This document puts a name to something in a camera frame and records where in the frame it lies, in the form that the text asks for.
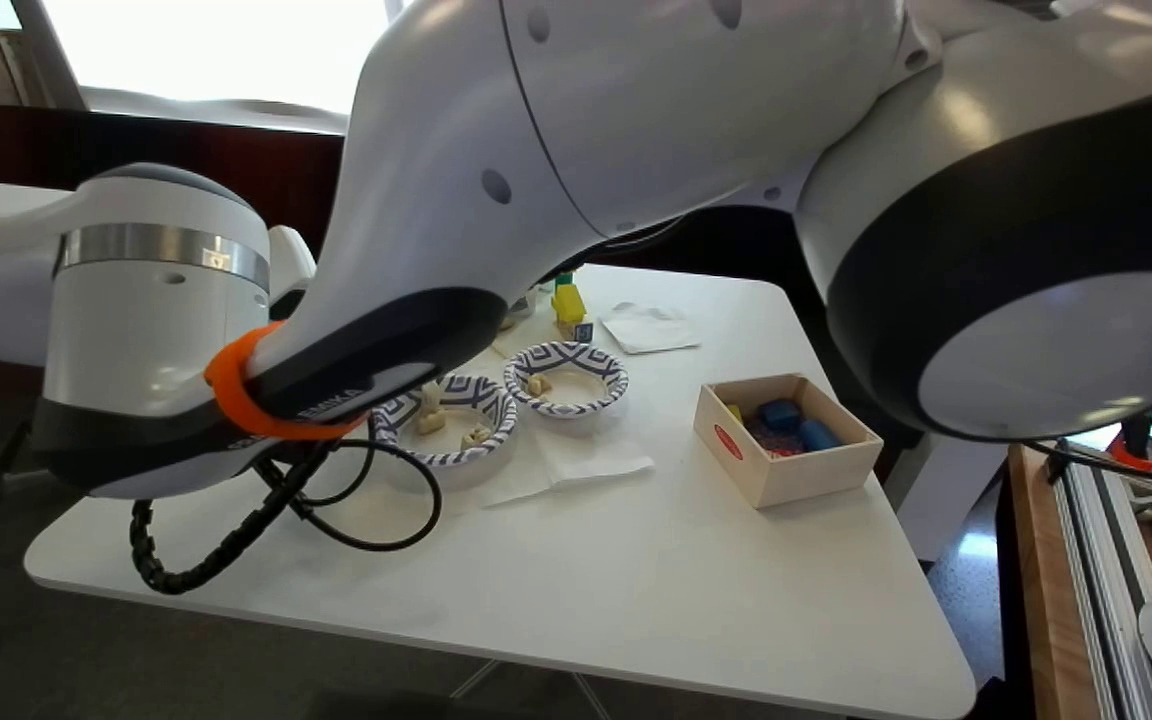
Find blue patterned paper plate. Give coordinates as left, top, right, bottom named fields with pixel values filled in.
left=504, top=335, right=633, bottom=425
left=366, top=368, right=524, bottom=471

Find white paper napkin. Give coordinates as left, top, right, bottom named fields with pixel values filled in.
left=597, top=296, right=705, bottom=360

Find blue toy block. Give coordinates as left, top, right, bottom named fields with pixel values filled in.
left=744, top=395, right=846, bottom=459

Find pale wooden box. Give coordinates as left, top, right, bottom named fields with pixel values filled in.
left=690, top=368, right=888, bottom=513

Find chrome table leg base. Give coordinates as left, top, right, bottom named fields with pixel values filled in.
left=442, top=656, right=617, bottom=720

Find dark upholstered bench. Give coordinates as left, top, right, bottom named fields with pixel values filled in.
left=0, top=101, right=935, bottom=474

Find white partition counter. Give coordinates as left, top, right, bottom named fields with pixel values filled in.
left=888, top=431, right=1008, bottom=563

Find bright window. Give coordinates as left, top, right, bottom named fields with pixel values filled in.
left=32, top=0, right=401, bottom=137

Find wooden board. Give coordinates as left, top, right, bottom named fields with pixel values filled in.
left=1005, top=429, right=1102, bottom=720

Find red and black device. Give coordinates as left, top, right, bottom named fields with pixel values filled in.
left=1108, top=413, right=1152, bottom=471

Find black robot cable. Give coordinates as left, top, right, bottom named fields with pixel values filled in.
left=123, top=431, right=448, bottom=598

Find metal rail frame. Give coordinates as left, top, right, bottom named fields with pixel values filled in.
left=1045, top=444, right=1152, bottom=720

